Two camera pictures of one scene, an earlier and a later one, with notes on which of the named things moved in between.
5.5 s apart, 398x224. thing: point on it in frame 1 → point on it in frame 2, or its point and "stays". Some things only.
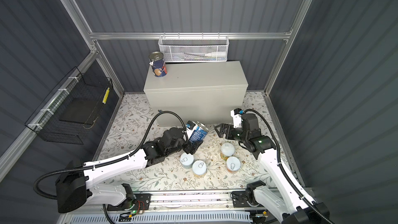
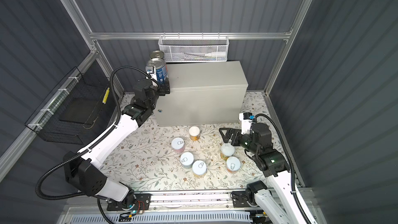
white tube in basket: (216, 54) stays
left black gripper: (189, 148) → (162, 91)
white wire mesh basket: (194, 49) stays
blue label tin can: (198, 133) → (161, 68)
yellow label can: (199, 168) stays
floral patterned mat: (218, 163) stays
